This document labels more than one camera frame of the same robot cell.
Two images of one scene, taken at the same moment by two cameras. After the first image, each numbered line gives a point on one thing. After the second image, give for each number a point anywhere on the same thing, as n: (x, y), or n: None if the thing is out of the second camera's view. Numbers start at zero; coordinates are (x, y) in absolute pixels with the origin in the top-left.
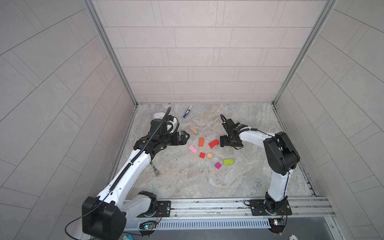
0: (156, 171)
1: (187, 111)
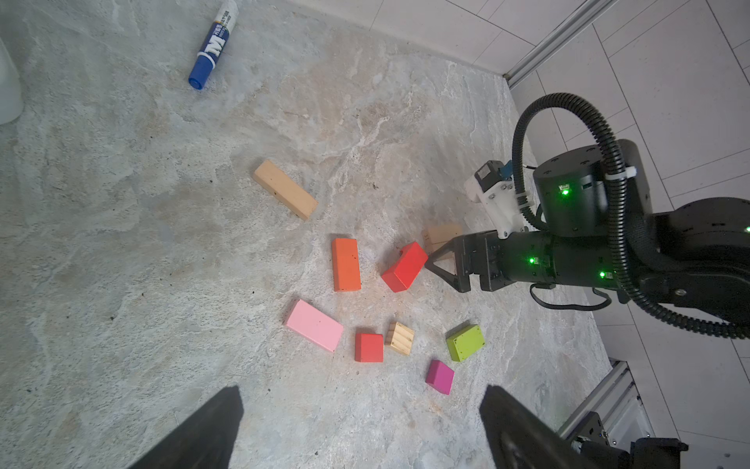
0: None
1: (213, 43)
